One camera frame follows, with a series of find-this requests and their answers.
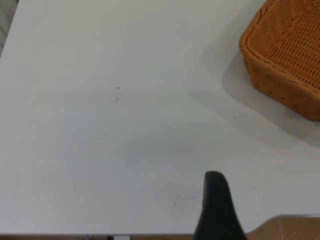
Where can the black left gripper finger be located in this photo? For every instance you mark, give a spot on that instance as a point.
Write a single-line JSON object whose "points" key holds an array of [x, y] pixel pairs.
{"points": [[216, 212]]}

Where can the orange woven wicker basket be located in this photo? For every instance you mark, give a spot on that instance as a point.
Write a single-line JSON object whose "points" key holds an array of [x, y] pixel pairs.
{"points": [[285, 50]]}

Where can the white metal table leg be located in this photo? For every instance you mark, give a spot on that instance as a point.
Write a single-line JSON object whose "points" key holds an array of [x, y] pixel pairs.
{"points": [[122, 238]]}

